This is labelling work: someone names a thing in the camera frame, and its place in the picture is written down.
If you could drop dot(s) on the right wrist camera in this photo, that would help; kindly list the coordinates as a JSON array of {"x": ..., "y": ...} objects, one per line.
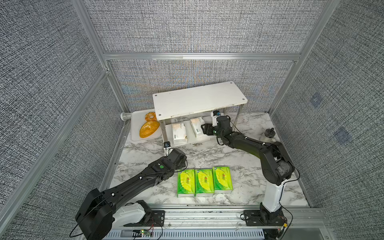
[{"x": 215, "y": 114}]

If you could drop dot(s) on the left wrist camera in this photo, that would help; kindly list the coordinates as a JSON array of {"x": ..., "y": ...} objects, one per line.
[{"x": 167, "y": 147}]

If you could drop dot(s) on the orange bread loaf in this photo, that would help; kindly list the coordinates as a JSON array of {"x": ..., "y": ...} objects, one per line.
[{"x": 148, "y": 129}]

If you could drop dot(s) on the green tissue pack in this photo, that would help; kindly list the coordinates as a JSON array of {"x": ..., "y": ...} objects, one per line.
[
  {"x": 204, "y": 182},
  {"x": 222, "y": 180},
  {"x": 186, "y": 185}
]

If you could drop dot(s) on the white two-tier shelf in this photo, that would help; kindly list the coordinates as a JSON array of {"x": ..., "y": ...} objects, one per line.
[{"x": 192, "y": 103}]

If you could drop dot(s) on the small orange bread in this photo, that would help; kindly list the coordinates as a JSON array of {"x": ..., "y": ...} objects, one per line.
[{"x": 150, "y": 117}]

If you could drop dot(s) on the grey tube end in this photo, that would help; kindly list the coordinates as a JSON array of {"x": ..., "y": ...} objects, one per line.
[{"x": 125, "y": 116}]

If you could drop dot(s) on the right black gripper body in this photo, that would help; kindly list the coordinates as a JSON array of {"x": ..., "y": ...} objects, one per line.
[{"x": 211, "y": 130}]

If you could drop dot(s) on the aluminium front rail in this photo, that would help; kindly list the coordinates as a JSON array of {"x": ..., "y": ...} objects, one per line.
[{"x": 221, "y": 223}]

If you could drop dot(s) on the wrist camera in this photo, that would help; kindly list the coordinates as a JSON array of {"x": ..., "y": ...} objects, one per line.
[
  {"x": 215, "y": 114},
  {"x": 167, "y": 147}
]

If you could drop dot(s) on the white tissue pack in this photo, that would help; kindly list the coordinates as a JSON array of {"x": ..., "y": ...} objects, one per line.
[
  {"x": 179, "y": 133},
  {"x": 196, "y": 125}
]

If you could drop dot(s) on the clear shaker black lid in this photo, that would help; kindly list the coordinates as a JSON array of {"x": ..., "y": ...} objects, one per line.
[{"x": 270, "y": 133}]

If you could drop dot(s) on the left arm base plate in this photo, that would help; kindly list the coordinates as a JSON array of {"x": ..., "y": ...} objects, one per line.
[{"x": 154, "y": 218}]

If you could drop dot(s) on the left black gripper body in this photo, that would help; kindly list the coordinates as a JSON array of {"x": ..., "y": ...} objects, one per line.
[{"x": 182, "y": 164}]

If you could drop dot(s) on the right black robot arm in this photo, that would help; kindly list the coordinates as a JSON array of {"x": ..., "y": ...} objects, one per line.
[{"x": 277, "y": 166}]

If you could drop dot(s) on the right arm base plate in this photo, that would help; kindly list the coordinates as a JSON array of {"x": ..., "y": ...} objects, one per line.
[{"x": 260, "y": 218}]

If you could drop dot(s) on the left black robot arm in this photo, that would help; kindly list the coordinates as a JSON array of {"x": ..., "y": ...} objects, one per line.
[{"x": 95, "y": 215}]

